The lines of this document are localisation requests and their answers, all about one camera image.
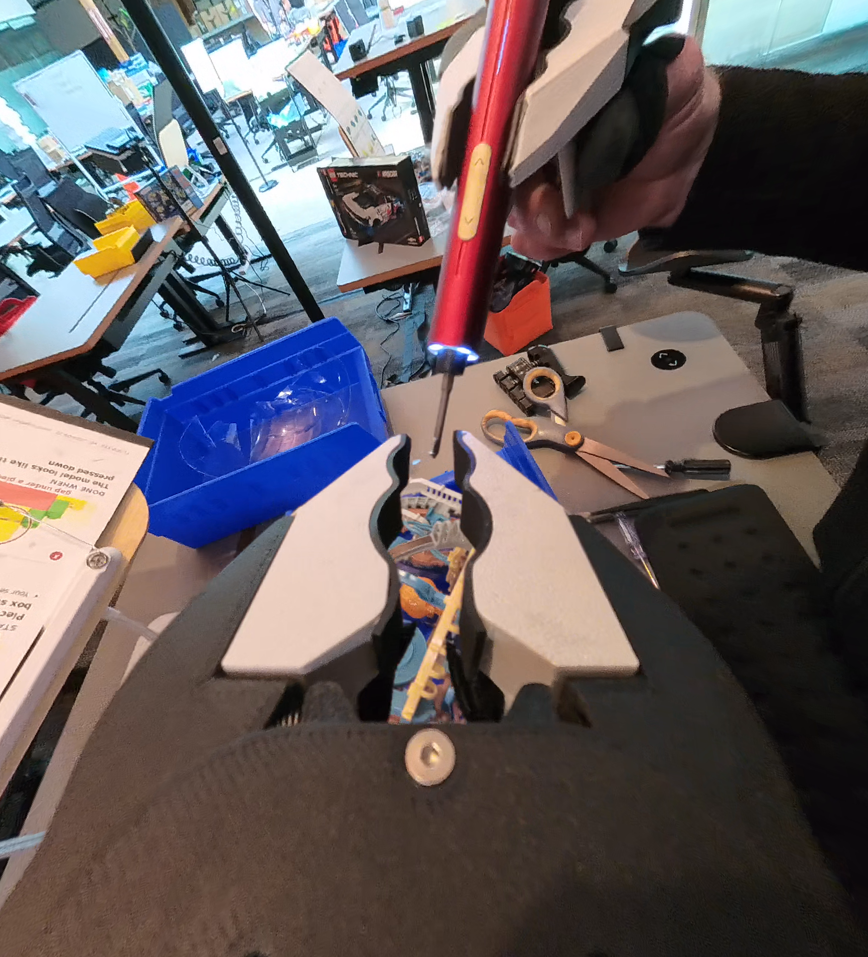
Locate black toy set box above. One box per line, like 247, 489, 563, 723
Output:
316, 155, 431, 246

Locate black office chair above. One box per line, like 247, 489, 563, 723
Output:
11, 173, 110, 259

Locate orange floor bin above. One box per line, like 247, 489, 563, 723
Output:
482, 254, 555, 356

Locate clear ball maze puzzle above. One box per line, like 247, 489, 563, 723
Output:
388, 475, 480, 725

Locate steel scissors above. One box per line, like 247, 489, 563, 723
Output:
481, 407, 670, 500

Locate person's right hand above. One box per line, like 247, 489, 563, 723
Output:
505, 33, 723, 263

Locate clear plastic dome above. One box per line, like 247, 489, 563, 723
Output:
178, 359, 353, 468

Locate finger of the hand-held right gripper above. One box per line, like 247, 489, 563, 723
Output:
507, 0, 664, 188
430, 22, 491, 188

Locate yellow plastic bin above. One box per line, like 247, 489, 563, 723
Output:
74, 224, 142, 279
94, 202, 154, 236

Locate black tweezers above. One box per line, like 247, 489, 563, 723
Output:
583, 489, 712, 524

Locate white document stand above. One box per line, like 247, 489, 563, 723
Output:
0, 548, 181, 939

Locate black wrist rest pad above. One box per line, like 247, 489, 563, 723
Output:
632, 484, 868, 749

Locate white desk wooden edge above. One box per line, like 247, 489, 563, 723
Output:
0, 175, 229, 386
333, 0, 483, 83

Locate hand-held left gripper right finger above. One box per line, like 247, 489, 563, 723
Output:
452, 430, 640, 719

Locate background document stand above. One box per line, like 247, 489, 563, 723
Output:
286, 51, 384, 158

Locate black oval base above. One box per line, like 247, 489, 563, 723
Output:
713, 400, 824, 459

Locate dark printed game box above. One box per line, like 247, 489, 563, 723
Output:
135, 166, 205, 223

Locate instruction sheet board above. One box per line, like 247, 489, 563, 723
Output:
0, 381, 152, 756

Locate red electric screwdriver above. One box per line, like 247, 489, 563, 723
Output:
428, 0, 555, 459

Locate black chair armrest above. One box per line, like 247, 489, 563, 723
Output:
621, 243, 812, 420

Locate black metal pole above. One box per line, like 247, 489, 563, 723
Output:
119, 0, 324, 324

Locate white whiteboard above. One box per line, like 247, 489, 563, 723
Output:
14, 51, 132, 154

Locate black handled screwdriver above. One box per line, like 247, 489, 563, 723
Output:
613, 458, 731, 481

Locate clear handled screwdriver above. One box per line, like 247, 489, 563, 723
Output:
613, 516, 661, 592

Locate blue plastic bin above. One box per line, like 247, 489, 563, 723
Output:
137, 318, 390, 550
388, 419, 558, 725

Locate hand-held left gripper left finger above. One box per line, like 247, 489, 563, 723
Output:
221, 434, 413, 720

